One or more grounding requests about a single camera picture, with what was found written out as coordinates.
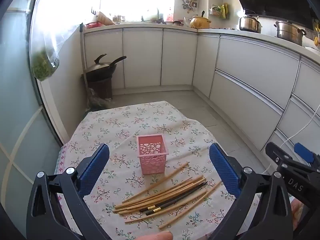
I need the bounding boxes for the yellow cooking pot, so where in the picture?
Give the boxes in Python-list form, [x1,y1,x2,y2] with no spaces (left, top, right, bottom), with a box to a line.
[190,11,212,29]

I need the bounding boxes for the white kitchen cabinets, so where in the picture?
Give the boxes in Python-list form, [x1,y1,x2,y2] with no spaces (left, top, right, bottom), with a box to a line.
[84,27,320,178]

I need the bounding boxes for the black chopstick with gold band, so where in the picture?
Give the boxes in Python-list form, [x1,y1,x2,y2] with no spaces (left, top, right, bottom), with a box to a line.
[145,183,209,216]
[139,180,207,212]

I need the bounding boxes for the plastic bag of green vegetables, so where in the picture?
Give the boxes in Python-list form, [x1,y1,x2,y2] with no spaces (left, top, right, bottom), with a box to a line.
[29,0,83,82]

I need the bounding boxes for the floral tablecloth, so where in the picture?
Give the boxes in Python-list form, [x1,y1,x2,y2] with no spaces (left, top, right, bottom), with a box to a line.
[54,101,268,240]

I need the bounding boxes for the grey mop pole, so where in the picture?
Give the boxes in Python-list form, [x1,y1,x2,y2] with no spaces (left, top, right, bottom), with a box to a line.
[79,23,88,110]

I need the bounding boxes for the white cable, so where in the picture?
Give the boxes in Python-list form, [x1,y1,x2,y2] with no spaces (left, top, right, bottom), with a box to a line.
[266,110,320,171]

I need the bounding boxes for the dark plastic bag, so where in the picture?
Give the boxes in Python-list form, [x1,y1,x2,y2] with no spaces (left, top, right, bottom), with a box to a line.
[87,89,114,111]

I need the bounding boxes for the pile of wooden chopsticks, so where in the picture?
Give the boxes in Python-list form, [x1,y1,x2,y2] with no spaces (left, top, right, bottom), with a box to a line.
[113,162,223,230]

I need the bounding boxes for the dark wok lid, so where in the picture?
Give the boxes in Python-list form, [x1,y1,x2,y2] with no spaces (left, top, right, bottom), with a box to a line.
[86,53,112,72]

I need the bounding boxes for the dark red trash bin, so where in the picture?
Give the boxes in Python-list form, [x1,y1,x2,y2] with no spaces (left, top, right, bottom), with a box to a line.
[81,76,113,100]

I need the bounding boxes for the person's left hand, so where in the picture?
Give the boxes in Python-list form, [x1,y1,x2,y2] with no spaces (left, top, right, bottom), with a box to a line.
[136,231,173,240]

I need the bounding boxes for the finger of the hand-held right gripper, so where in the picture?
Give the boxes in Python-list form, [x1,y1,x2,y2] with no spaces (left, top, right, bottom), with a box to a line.
[294,142,320,173]
[265,142,293,166]

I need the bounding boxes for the pink perforated plastic basket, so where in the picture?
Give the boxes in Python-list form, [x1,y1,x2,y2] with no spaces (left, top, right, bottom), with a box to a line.
[136,134,168,175]

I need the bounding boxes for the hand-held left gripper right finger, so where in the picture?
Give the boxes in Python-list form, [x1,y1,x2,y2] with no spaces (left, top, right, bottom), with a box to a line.
[209,143,293,240]

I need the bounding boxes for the person's right hand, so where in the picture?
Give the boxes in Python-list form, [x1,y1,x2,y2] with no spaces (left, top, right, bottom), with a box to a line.
[290,197,305,232]

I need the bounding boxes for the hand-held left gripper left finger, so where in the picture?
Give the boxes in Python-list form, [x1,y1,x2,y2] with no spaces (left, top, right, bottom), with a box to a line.
[26,144,110,240]

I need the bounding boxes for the tan woven basket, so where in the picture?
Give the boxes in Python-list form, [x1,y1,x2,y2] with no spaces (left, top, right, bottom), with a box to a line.
[97,11,116,26]

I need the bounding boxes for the black wok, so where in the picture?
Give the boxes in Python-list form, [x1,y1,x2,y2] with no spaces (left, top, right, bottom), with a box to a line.
[84,56,127,82]

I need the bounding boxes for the white kitchen countertop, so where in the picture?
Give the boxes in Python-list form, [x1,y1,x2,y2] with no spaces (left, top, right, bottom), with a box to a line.
[84,22,320,55]

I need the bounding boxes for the large steel steamer pot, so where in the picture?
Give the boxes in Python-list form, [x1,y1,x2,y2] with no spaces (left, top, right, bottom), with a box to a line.
[274,21,307,46]

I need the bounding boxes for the steel pot with lid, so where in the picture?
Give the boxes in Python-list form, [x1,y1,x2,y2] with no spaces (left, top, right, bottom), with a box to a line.
[239,15,262,33]

